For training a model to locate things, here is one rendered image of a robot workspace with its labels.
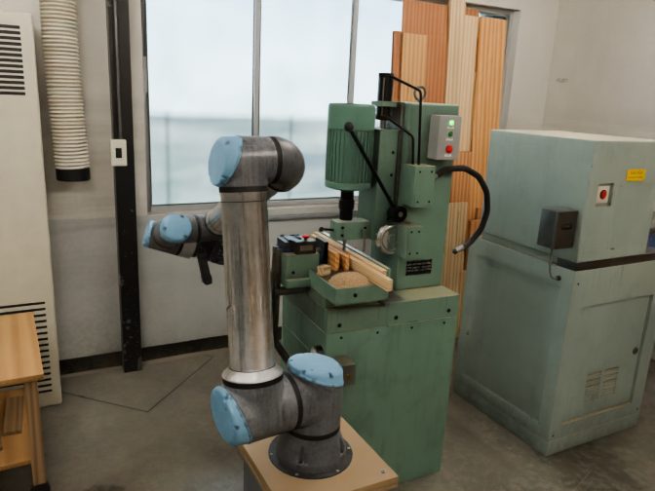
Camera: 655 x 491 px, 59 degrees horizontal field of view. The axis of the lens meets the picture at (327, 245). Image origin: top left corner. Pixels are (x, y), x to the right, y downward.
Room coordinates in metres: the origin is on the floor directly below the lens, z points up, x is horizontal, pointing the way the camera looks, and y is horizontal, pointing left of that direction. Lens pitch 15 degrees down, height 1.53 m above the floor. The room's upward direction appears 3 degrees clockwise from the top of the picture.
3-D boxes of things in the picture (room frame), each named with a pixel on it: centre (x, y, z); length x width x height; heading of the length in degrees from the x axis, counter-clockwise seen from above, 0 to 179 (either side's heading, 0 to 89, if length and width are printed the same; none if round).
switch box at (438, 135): (2.18, -0.41, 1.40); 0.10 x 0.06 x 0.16; 116
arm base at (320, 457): (1.38, 0.02, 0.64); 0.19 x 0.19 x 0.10
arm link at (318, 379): (1.38, 0.02, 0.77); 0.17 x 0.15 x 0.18; 124
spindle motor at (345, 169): (2.17, -0.06, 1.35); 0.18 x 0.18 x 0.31
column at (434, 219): (2.30, -0.33, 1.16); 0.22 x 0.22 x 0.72; 26
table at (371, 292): (2.14, 0.04, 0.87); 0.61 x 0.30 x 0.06; 26
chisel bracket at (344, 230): (2.18, -0.08, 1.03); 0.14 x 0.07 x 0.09; 116
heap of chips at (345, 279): (1.93, -0.08, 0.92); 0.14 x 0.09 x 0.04; 116
